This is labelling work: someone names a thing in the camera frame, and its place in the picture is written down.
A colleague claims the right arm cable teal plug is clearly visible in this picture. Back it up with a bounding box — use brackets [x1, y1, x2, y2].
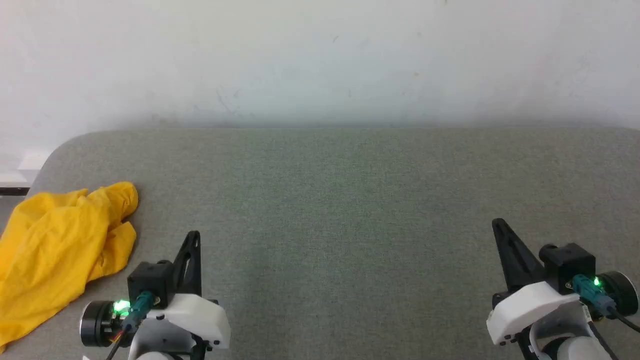
[571, 273, 640, 360]

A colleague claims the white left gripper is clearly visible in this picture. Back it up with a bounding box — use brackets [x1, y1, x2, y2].
[131, 230, 232, 360]

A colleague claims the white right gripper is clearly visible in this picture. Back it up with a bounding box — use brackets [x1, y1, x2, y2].
[486, 218, 585, 347]

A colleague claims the arm cable teal plug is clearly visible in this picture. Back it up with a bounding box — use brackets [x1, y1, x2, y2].
[571, 273, 640, 360]
[105, 291, 156, 360]

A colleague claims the yellow t-shirt with white print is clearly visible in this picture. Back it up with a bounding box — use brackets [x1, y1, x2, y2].
[0, 181, 139, 354]

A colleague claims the left arm cable teal plug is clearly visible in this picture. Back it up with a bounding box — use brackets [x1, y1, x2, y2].
[105, 291, 156, 360]

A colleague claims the grey fabric sofa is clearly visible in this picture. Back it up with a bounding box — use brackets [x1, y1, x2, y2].
[0, 127, 640, 360]

